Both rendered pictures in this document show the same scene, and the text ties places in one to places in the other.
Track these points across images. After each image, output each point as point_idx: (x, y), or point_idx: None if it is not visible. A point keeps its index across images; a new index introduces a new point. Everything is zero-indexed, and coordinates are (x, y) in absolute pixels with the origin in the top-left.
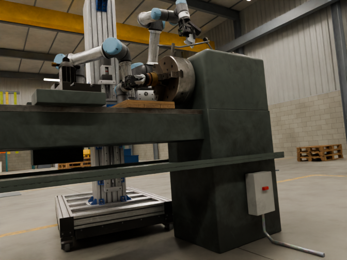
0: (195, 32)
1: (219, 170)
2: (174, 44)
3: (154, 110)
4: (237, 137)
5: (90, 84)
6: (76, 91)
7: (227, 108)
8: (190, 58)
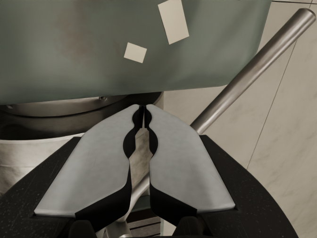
0: (279, 208)
1: None
2: (129, 230)
3: None
4: None
5: (160, 222)
6: (163, 221)
7: None
8: (119, 94)
